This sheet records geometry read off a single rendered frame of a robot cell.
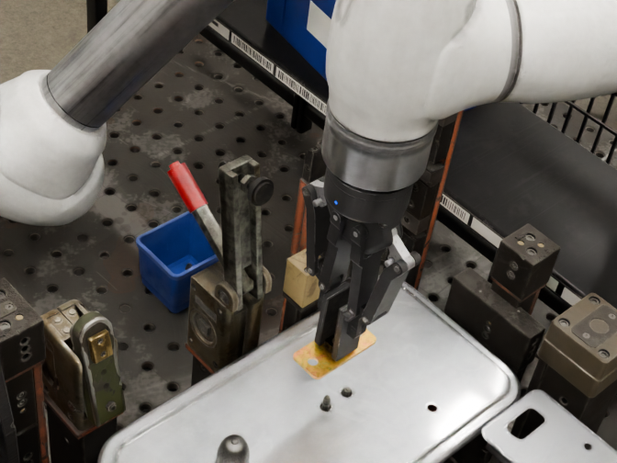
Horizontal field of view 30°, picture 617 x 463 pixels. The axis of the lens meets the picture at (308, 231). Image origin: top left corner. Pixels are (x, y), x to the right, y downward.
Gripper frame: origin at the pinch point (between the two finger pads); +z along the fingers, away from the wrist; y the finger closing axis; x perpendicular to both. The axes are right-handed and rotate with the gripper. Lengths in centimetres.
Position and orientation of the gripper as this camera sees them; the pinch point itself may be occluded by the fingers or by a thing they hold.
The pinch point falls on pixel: (340, 321)
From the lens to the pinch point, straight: 110.8
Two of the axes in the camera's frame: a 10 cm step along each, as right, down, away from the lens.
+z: -1.1, 7.1, 6.9
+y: -6.6, -5.7, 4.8
